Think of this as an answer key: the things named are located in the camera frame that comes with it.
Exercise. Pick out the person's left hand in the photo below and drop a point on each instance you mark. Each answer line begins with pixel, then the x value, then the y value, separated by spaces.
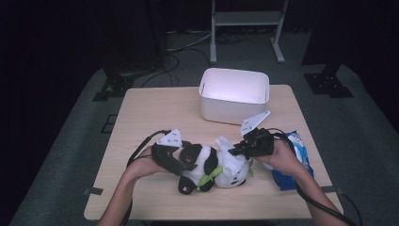
pixel 144 166

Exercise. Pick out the panda plush toy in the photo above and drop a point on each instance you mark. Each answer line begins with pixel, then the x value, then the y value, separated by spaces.
pixel 200 160

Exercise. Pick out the white plastic bin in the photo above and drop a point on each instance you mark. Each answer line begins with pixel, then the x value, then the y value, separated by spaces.
pixel 233 97

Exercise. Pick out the black stand base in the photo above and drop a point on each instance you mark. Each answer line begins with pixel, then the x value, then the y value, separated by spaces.
pixel 114 86
pixel 327 84

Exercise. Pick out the blue wet wipes packet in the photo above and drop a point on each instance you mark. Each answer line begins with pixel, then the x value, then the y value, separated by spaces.
pixel 301 150

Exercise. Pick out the black square floor frame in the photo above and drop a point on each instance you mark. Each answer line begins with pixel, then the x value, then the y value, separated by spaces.
pixel 108 129

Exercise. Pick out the person's right hand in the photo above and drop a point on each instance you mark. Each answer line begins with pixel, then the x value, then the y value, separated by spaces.
pixel 282 160

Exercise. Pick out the white metal stand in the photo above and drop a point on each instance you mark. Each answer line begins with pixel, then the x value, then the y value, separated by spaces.
pixel 246 18

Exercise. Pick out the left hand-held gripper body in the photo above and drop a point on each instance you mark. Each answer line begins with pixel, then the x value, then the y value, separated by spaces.
pixel 163 153

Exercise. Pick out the black tape strip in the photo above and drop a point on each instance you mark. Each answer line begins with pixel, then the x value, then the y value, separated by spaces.
pixel 94 190
pixel 329 189

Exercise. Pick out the white wet wipe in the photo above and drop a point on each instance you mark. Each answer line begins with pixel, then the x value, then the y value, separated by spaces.
pixel 230 160

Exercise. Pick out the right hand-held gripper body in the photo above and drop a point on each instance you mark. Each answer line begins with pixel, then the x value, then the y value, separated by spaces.
pixel 260 142

